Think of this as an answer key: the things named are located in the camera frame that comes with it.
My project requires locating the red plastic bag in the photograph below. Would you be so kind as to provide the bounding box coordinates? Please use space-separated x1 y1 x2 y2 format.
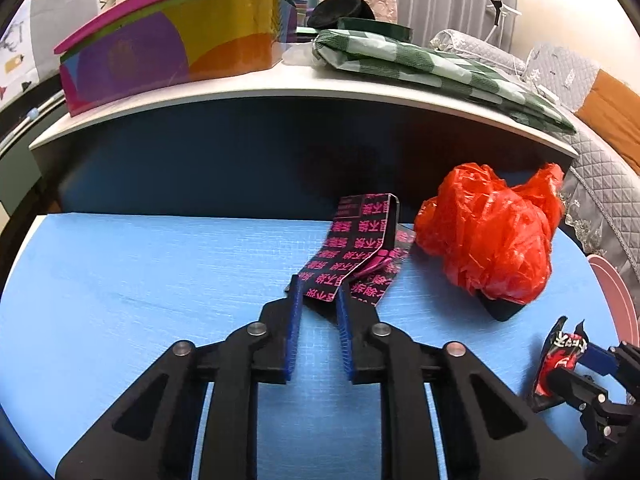
414 162 564 306

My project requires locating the colourful gift box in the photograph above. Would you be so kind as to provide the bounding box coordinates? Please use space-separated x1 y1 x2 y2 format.
54 0 297 116

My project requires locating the blue table mat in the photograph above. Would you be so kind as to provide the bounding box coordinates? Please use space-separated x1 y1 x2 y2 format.
1 214 617 479

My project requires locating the grey covered television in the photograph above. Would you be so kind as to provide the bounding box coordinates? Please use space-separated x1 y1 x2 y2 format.
1 0 99 107

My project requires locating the green checked folded cloth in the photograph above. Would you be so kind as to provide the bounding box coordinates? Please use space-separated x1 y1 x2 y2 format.
311 29 576 136

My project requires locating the dark blue side table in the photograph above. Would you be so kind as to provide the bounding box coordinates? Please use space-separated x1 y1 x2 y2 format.
30 63 577 220

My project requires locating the black hat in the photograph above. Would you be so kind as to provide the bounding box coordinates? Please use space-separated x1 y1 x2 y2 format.
307 0 375 29

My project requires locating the pink trash bin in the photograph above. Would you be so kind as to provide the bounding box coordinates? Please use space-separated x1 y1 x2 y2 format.
587 255 639 346

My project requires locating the black small object under bag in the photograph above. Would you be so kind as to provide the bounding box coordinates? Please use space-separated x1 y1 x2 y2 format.
476 290 524 322

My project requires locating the orange cushion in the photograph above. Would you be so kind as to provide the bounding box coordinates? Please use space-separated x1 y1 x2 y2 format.
575 70 640 174

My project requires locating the dark green tray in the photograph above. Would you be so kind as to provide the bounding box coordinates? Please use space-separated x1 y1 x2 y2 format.
337 18 412 42

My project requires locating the red black snack wrapper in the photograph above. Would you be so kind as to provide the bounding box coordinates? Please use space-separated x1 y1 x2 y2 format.
526 315 589 413

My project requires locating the black pink printed wrapper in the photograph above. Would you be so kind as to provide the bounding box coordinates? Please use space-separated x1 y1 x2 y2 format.
297 193 416 307

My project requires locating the dark green tv cabinet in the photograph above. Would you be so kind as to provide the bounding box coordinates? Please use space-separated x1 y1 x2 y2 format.
1 90 66 222

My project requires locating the grey quilted sofa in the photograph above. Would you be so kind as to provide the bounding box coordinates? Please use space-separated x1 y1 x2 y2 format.
431 29 639 300

